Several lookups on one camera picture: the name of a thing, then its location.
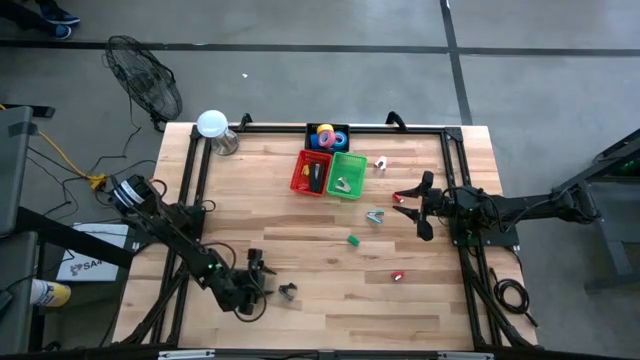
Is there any grey metal rack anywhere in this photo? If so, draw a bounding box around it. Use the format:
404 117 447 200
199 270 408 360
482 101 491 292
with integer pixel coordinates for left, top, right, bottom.
549 127 640 296

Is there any coiled black cable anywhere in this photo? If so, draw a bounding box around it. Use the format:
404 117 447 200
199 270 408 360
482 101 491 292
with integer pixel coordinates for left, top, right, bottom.
492 267 540 329

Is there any black plastic basket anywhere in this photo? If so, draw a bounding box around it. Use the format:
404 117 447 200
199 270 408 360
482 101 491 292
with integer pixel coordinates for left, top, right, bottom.
304 122 351 154

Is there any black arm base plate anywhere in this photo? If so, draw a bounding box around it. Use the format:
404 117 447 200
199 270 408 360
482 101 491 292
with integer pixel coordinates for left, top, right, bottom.
447 207 530 247
132 202 206 246

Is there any grey equipment cabinet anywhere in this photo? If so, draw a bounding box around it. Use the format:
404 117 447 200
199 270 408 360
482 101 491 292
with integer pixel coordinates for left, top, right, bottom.
0 104 39 356

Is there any black stapler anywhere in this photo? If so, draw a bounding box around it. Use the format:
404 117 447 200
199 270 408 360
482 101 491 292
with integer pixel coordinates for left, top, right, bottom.
309 161 326 194

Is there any yellow white spray can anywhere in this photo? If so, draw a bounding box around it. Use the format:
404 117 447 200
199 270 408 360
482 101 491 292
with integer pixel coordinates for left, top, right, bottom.
29 278 72 308

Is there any black floor fan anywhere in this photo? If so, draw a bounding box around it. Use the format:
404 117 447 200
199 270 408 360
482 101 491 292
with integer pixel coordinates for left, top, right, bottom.
103 34 184 132

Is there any green plastic basket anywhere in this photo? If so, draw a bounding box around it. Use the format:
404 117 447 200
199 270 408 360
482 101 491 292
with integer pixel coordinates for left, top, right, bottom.
325 151 369 201

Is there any person's leg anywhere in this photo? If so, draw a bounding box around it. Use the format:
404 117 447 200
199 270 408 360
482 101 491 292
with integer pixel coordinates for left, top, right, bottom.
0 0 56 34

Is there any white printed box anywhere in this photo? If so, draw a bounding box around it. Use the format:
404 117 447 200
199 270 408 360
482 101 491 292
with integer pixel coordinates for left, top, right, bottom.
55 223 130 283

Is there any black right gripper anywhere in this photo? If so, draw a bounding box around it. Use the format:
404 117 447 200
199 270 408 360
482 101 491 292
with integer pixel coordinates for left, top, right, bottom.
392 170 451 242

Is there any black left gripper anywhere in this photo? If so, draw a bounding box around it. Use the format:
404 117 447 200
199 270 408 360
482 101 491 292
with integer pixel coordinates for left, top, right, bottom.
234 248 278 314

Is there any yellow extension cord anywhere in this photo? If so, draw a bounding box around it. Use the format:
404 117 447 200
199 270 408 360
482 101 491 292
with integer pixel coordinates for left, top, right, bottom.
0 103 109 191

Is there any white globe table lamp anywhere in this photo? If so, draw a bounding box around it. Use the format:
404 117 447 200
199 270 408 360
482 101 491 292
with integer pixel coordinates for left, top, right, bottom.
196 109 240 157

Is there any red plastic basket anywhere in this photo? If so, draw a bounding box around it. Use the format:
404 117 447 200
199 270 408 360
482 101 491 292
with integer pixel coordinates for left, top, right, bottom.
289 149 334 198

